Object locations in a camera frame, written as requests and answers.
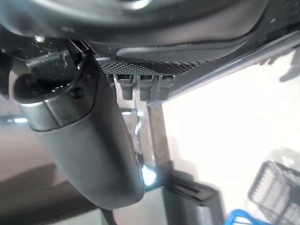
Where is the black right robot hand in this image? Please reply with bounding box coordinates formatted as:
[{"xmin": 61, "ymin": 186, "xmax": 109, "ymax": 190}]
[{"xmin": 0, "ymin": 0, "xmax": 270, "ymax": 209}]

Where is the blue plastic shopping basket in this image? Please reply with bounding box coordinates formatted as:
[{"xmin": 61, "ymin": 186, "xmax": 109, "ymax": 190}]
[{"xmin": 224, "ymin": 161, "xmax": 300, "ymax": 225}]

